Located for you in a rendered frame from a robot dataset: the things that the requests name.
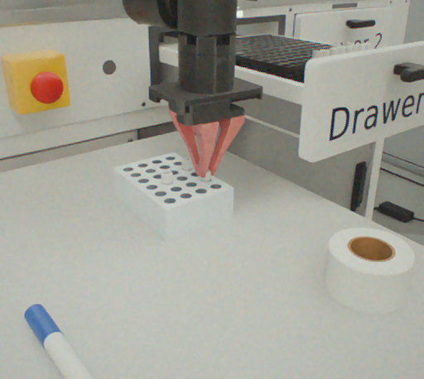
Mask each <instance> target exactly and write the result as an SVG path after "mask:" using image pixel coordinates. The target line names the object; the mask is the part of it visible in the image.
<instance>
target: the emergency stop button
mask: <svg viewBox="0 0 424 379"><path fill-rule="evenodd" d="M30 91H31V95H33V96H34V98H35V99H37V100H38V101H40V103H43V104H51V103H54V102H55V101H56V100H57V99H59V98H60V97H61V96H62V94H63V92H64V85H63V82H62V80H61V78H60V76H58V75H56V74H54V73H52V72H50V71H43V72H40V73H38V74H37V75H35V77H34V79H33V80H32V81H31V84H30Z"/></svg>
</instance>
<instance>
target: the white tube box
mask: <svg viewBox="0 0 424 379"><path fill-rule="evenodd" d="M182 159H184V158H183V157H182V156H178V155H177V154H176V153H174V152H173V153H169V154H165V155H162V156H155V157H152V158H148V159H144V160H140V161H134V163H131V164H127V165H123V166H117V167H114V168H113V177H114V187H115V195H116V196H117V198H118V199H119V200H120V201H121V202H122V203H123V204H126V205H127V206H128V208H129V209H130V210H131V211H133V212H134V213H135V214H136V215H137V216H138V217H139V218H141V219H142V221H143V222H144V223H145V224H147V225H148V226H150V227H151V228H152V229H153V230H154V232H155V233H157V234H159V235H160V236H161V237H162V238H163V239H164V240H166V242H170V241H171V240H174V239H177V238H179V237H184V236H186V235H188V234H191V233H196V232H198V231H200V230H201V229H204V228H207V227H210V226H213V225H215V224H218V223H222V222H224V221H228V220H230V219H233V204H234V188H233V187H231V186H230V185H229V184H227V183H226V182H223V181H222V180H220V179H218V178H216V177H215V176H210V182H200V177H199V176H198V175H197V174H196V172H195V168H194V166H193V169H191V170H183V169H182ZM165 170H168V171H171V172H172V173H173V183H172V184H171V185H162V182H161V173H162V172H163V171H165Z"/></svg>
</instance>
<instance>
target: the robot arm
mask: <svg viewBox="0 0 424 379"><path fill-rule="evenodd" d="M246 1H255V2H256V1H257V0H246ZM123 8H124V10H125V12H126V13H127V15H128V16H129V17H130V18H131V20H133V21H134V22H136V23H139V24H143V25H149V26H159V27H165V28H171V29H177V30H178V32H177V62H178V81H176V82H170V83H169V84H158V85H152V86H149V99H150V100H151V101H153V102H154V103H160V102H161V100H165V101H167V102H168V113H169V115H171V119H172V121H173V122H174V124H175V125H176V128H177V131H178V132H179V134H180V135H181V137H182V138H183V141H184V143H185V145H186V147H187V150H188V152H189V155H190V159H191V163H193V166H194V168H195V172H196V174H197V175H198V176H199V177H201V178H205V177H206V175H207V170H208V169H209V170H210V175H211V176H212V175H215V172H216V170H217V168H218V166H219V163H220V161H221V159H222V157H223V155H224V153H225V152H226V150H227V149H228V147H229V145H230V143H231V142H232V140H233V139H234V137H235V135H237V134H238V132H239V130H240V128H241V126H242V125H243V123H244V113H245V109H244V108H241V107H240V106H238V105H235V104H233V102H238V101H243V100H249V99H253V98H256V99H260V100H262V99H263V86H261V85H257V84H255V83H253V82H250V81H247V80H244V79H240V78H236V77H234V67H235V44H236V33H235V31H236V22H237V21H238V0H123ZM219 126H220V128H221V132H220V134H219V138H218V141H217V144H216V147H215V149H214V150H213V146H214V143H215V139H216V136H217V132H218V128H219ZM194 132H195V133H196V135H197V137H198V144H199V150H200V156H199V153H198V149H197V145H196V142H195V135H194ZM212 150H213V154H212ZM211 154H212V156H211Z"/></svg>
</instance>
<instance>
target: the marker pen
mask: <svg viewBox="0 0 424 379"><path fill-rule="evenodd" d="M25 319H26V321H27V322H28V324H29V325H30V327H31V329H32V332H33V333H34V334H35V335H36V336H37V338H38V339H39V341H40V342H41V346H42V347H43V348H44V349H45V350H46V351H47V352H48V353H49V354H50V356H51V359H52V360H53V362H54V363H55V365H56V366H57V368H58V369H60V372H61V374H62V376H63V377H64V379H94V378H93V376H92V375H91V373H90V372H89V370H88V369H86V366H85V365H84V364H83V363H82V361H81V360H80V358H79V357H78V355H77V354H76V352H75V351H74V350H73V348H72V347H71V346H70V345H69V343H68V342H67V339H66V338H65V335H63V333H62V332H61V331H60V329H59V328H58V325H57V324H56V323H55V321H54V320H53V318H51V317H50V316H49V313H48V312H47V310H46V309H45V307H44V306H43V305H41V304H34V305H32V306H30V307H29V308H28V309H27V310H26V312H25Z"/></svg>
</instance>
